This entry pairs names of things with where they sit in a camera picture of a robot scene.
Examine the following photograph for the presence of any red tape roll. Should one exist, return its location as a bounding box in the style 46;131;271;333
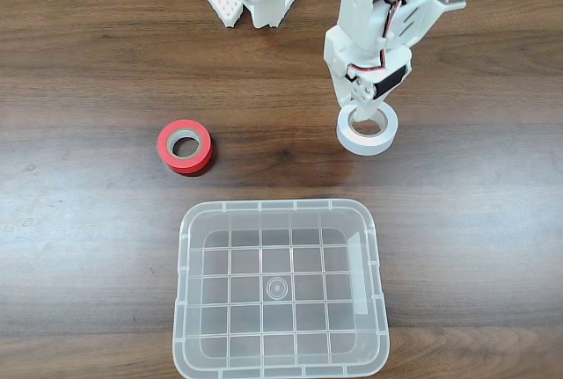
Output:
157;119;216;177

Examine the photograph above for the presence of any clear plastic storage box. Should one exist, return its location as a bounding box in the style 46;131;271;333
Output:
171;197;391;379

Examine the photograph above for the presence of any white tape roll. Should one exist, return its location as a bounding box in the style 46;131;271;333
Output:
336;100;399;157

